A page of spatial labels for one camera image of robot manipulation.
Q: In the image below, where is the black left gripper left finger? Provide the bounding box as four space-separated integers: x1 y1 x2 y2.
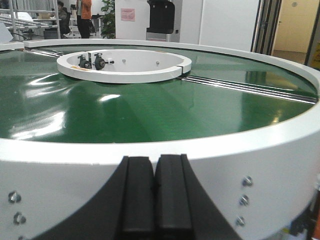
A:
35 156 155 240

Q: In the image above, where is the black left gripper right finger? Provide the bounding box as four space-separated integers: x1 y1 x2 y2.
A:
155 154 240 240

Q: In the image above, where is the white outer conveyor rim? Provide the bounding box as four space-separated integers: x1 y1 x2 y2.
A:
0 39 320 240

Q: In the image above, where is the green round conveyor belt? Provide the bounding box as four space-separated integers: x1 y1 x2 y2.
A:
0 50 312 143

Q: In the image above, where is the green potted plant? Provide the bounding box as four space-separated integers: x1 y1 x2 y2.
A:
101 0 116 39

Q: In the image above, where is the person in orange shirt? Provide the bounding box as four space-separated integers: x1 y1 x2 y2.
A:
76 0 92 39

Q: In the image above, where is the black water dispenser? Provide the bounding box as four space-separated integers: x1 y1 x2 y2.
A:
146 0 175 42

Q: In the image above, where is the seated person at desk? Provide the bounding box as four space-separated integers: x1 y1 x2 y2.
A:
57 1 70 38

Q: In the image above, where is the white inner conveyor ring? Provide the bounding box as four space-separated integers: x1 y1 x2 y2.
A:
56 48 193 84

